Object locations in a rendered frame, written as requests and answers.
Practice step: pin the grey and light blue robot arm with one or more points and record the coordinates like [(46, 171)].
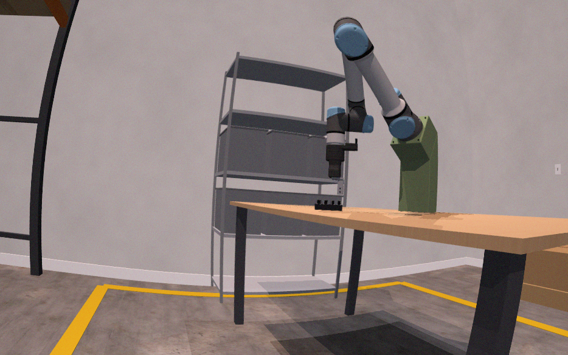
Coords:
[(359, 60)]

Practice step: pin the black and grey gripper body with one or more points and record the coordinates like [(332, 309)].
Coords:
[(335, 152)]

